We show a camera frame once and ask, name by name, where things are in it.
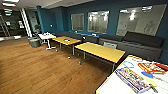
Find dark grey sofa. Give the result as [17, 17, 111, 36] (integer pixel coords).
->
[97, 30, 165, 63]
[54, 30, 100, 45]

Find grey waste bin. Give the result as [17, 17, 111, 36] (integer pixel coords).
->
[27, 36, 42, 49]

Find glass wall window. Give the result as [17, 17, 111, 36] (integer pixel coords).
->
[86, 10, 111, 35]
[70, 12, 85, 32]
[115, 3, 167, 37]

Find long yellow wooden table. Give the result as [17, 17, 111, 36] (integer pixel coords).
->
[74, 41, 127, 73]
[51, 35, 83, 57]

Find yellow air hockey table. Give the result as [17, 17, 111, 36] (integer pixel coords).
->
[95, 54, 168, 94]

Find ceiling light panel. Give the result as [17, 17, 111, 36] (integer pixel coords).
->
[3, 0, 21, 3]
[1, 2, 17, 7]

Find small white table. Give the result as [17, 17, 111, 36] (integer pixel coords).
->
[37, 31, 57, 51]

